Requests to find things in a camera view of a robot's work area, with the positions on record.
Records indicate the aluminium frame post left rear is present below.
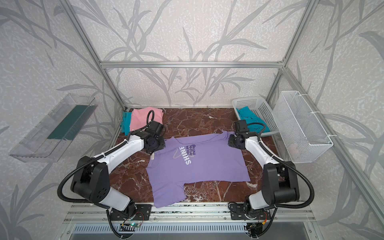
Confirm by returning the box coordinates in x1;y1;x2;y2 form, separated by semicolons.
59;0;127;111

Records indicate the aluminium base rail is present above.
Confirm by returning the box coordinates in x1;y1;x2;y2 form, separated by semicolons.
63;202;316;224

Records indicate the aluminium frame post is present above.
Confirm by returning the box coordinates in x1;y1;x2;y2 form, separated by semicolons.
59;0;127;111
266;0;320;104

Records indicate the purple t-shirt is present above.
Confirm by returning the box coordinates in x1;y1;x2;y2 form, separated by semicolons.
147;131;250;208

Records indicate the teal t-shirt in basket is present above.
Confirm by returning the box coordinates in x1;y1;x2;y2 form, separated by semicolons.
236;107;270;133

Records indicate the teal folded t-shirt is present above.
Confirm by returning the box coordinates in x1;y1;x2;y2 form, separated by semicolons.
120;112;132;136

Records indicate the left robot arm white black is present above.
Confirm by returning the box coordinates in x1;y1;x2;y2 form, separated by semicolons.
71;121;165;216

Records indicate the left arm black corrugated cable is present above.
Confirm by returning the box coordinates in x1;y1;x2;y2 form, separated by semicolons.
56;109;155;209

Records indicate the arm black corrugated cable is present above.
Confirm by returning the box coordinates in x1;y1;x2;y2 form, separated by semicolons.
244;121;315;209
56;109;155;209

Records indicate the white wire mesh basket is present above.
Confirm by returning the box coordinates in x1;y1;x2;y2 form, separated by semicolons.
273;91;334;164

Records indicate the pink folded t-shirt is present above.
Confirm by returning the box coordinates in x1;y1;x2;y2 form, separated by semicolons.
130;107;164;131

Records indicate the clear acrylic wall tray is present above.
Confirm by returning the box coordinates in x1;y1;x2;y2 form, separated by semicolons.
9;94;98;163

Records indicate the aluminium frame post right rear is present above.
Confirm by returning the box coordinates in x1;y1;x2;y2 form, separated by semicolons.
266;0;320;104

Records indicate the grey plastic laundry basket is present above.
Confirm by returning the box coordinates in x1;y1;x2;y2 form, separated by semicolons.
232;97;279;137

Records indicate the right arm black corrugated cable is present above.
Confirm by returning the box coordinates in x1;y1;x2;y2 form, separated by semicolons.
244;121;315;209

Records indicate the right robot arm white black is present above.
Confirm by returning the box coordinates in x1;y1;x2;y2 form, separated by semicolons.
228;120;303;211

